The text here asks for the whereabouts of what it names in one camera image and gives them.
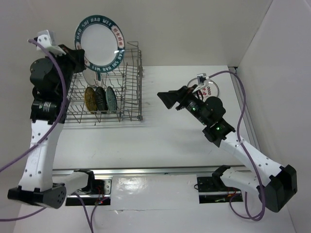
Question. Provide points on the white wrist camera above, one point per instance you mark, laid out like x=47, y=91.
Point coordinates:
x=46, y=39
x=201, y=78

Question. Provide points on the aluminium table rail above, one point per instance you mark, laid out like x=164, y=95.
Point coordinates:
x=247, y=129

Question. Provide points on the black plate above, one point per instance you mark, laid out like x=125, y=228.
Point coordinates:
x=100, y=98

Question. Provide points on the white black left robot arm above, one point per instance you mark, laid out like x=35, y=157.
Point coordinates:
x=51, y=77

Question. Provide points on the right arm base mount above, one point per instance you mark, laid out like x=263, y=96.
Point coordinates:
x=211, y=189

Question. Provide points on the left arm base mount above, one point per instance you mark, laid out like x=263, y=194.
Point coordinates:
x=97, y=191

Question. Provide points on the yellow patterned plate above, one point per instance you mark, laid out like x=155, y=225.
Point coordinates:
x=90, y=100

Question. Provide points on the white plate red characters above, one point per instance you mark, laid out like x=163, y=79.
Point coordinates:
x=210, y=88

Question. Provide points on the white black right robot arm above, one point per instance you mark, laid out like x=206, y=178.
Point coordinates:
x=273, y=183

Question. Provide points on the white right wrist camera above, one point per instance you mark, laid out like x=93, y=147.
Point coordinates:
x=201, y=78

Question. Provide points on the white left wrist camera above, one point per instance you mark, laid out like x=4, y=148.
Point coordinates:
x=46, y=39

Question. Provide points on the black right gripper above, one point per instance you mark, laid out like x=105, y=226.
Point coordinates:
x=183, y=94

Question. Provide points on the grey wire dish rack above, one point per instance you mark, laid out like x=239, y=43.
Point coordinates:
x=126, y=81

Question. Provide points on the green red ring plate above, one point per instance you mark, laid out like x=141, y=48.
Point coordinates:
x=92, y=78

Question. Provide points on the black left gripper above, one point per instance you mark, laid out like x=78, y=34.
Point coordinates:
x=75, y=56

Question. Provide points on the blue floral plate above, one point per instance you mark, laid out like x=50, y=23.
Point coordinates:
x=111, y=99

